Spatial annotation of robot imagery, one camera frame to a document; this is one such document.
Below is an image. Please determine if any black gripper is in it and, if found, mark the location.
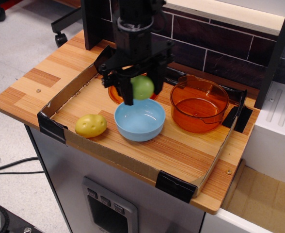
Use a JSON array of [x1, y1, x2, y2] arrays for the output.
[[97, 32, 174, 105]]

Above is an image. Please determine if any green toy pear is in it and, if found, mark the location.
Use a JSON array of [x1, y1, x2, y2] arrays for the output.
[[130, 75, 155, 100]]

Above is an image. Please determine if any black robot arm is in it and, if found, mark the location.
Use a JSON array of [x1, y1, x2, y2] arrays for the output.
[[95, 0, 174, 105]]

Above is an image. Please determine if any light blue plastic bowl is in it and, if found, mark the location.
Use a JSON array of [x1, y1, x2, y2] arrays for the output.
[[114, 99, 166, 142]]

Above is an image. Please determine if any orange transparent pot lid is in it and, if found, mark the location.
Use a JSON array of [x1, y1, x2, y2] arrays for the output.
[[108, 87, 158, 104]]

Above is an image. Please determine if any orange transparent pot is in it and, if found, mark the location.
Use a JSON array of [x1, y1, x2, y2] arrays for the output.
[[170, 75, 229, 133]]

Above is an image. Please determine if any yellow toy potato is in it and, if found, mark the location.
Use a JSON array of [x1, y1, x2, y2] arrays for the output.
[[75, 114, 107, 138]]

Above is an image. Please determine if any black chair caster wheel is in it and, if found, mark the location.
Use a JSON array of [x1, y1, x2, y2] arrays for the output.
[[55, 33, 67, 47]]

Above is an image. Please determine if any grey oven control panel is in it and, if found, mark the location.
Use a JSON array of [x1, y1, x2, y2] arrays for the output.
[[82, 177, 139, 233]]

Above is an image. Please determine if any white sink drainboard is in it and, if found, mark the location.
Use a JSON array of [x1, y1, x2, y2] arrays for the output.
[[255, 82, 285, 135]]

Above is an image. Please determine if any black power cable on floor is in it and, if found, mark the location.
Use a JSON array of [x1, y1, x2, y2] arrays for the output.
[[0, 156, 45, 175]]

